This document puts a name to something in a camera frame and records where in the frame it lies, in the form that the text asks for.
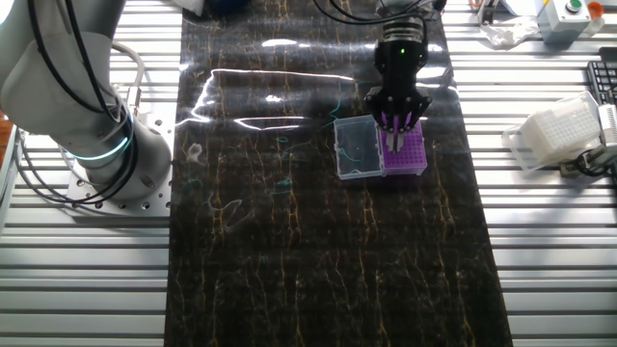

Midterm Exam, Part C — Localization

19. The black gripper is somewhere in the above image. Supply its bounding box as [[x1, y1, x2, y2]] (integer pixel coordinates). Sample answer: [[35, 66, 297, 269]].
[[363, 40, 433, 153]]

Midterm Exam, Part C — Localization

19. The purple pipette tip holder box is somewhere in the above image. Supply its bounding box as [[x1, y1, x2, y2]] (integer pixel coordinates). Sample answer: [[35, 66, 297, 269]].
[[333, 112, 429, 182]]

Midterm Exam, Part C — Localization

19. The white pipette tip box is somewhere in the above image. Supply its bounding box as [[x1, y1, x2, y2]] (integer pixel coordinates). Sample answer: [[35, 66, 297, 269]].
[[500, 90, 604, 173]]

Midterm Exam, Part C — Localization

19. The white crumpled paper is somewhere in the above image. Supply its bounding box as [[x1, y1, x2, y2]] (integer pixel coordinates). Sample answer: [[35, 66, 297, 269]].
[[479, 17, 541, 50]]

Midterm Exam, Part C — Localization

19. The dark marble pattern mat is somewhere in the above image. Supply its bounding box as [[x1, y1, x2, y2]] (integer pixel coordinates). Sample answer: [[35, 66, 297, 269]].
[[163, 0, 515, 347]]

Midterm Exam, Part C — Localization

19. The grey green button box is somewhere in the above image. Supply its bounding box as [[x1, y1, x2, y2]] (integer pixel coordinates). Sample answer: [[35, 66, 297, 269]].
[[536, 0, 593, 48]]

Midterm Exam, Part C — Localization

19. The black keyboard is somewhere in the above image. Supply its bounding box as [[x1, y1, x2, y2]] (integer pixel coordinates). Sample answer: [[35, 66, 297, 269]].
[[586, 46, 617, 105]]

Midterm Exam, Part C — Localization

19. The orange capped white object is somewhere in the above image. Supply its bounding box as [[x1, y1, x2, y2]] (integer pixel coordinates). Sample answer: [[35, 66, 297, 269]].
[[585, 1, 606, 38]]

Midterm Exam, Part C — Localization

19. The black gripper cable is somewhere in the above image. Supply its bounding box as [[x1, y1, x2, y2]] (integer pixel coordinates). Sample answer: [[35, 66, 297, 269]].
[[312, 0, 447, 26]]

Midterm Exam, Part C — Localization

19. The black cable loop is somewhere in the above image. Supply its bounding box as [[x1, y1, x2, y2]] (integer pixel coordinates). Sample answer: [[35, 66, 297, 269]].
[[574, 152, 603, 178]]

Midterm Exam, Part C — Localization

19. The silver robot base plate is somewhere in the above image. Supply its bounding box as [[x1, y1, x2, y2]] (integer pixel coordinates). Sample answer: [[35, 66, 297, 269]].
[[65, 103, 175, 213]]

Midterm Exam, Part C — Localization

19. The grey hose cable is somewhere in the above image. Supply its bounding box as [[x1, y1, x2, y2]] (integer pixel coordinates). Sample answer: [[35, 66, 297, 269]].
[[113, 41, 146, 117]]

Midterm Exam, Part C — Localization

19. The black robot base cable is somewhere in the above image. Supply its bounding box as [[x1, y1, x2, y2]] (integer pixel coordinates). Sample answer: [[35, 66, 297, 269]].
[[13, 0, 140, 207]]

